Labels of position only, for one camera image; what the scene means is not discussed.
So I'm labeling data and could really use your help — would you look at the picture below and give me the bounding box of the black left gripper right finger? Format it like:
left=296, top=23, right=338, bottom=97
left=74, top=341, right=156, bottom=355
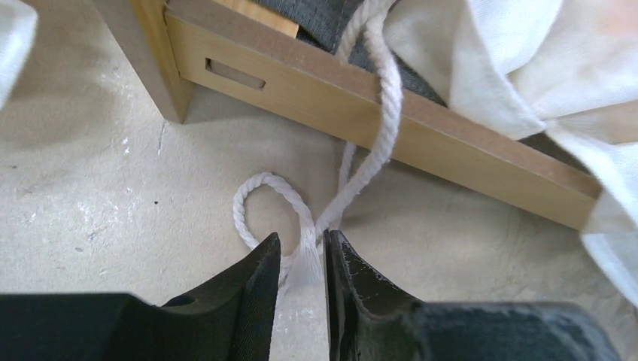
left=324, top=230, right=619, bottom=360

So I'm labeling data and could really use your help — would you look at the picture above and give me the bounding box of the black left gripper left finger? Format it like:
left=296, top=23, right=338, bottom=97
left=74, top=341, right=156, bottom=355
left=1, top=234, right=281, bottom=360

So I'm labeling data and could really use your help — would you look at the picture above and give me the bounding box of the wooden pet bed frame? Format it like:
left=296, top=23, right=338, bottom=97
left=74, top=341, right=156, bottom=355
left=95, top=1, right=601, bottom=230

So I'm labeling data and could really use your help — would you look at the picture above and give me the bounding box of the orange patterned white blanket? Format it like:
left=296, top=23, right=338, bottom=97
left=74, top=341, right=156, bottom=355
left=232, top=0, right=638, bottom=308

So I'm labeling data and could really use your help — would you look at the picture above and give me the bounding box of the small orange patterned pillow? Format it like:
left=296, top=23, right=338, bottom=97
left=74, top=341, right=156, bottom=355
left=1, top=0, right=38, bottom=108

